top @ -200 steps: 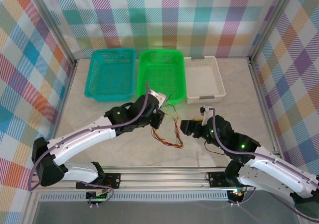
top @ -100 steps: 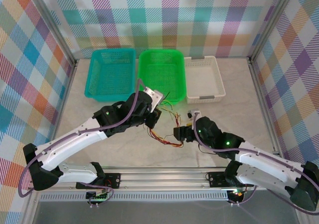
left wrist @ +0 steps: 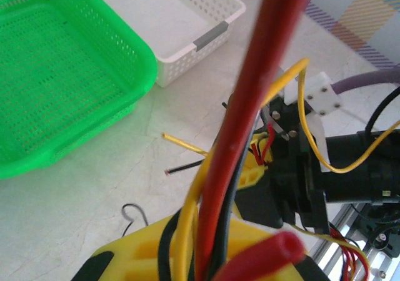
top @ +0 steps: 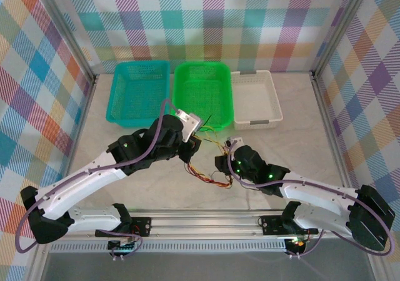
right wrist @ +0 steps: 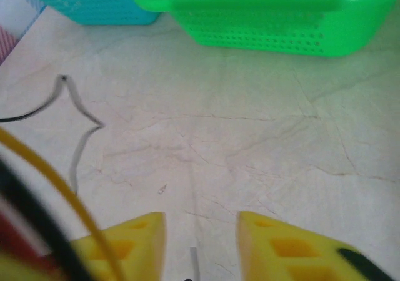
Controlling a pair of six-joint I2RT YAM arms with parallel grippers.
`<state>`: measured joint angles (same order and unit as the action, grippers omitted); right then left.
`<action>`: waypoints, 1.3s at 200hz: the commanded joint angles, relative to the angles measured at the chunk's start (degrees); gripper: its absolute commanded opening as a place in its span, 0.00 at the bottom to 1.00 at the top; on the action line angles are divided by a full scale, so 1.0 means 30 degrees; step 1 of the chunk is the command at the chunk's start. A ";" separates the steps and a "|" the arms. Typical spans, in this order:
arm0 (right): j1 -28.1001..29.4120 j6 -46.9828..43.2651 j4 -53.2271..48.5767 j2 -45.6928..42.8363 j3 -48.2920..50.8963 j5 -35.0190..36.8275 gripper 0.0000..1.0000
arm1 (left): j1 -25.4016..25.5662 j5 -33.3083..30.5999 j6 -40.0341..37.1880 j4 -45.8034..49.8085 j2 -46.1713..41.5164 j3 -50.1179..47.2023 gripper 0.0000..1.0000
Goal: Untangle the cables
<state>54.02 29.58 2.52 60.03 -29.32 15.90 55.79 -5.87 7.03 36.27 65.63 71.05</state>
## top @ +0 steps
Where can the green plastic basket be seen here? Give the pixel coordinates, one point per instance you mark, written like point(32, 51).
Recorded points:
point(200, 87)

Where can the white plastic basket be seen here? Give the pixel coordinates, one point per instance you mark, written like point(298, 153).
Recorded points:
point(256, 96)

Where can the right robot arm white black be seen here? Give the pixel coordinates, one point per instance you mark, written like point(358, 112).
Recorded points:
point(312, 190)

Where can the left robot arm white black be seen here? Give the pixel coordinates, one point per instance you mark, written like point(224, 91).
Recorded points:
point(87, 181)

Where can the teal plastic basket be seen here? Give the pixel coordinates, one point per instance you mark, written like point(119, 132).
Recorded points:
point(137, 90)

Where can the controller board with LED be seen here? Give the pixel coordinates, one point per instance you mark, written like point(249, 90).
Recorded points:
point(297, 243)
point(123, 248)

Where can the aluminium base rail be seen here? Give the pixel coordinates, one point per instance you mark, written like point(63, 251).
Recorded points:
point(203, 223)

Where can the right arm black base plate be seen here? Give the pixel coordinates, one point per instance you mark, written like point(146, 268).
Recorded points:
point(272, 224)

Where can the aluminium side rail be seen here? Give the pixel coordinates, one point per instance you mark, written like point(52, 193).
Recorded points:
point(77, 137)
point(334, 137)

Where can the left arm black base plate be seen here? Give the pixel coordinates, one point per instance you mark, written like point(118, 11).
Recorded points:
point(143, 226)

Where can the aluminium frame post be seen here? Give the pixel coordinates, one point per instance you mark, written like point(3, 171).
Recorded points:
point(66, 28)
point(339, 28)

